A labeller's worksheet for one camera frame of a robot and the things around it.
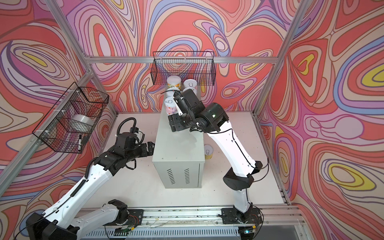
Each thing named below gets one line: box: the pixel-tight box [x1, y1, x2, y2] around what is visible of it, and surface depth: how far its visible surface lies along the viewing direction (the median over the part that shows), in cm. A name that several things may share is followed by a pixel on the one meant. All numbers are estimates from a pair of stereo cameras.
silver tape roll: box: [71, 114, 95, 129], surface depth 73 cm
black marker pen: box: [78, 134, 82, 151], surface depth 74 cm
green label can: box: [167, 75, 182, 88], surface depth 79 cm
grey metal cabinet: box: [152, 86, 206, 189], surface depth 64 cm
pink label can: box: [183, 79, 198, 88], surface depth 80 cm
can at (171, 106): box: [164, 96, 179, 116], surface depth 70 cm
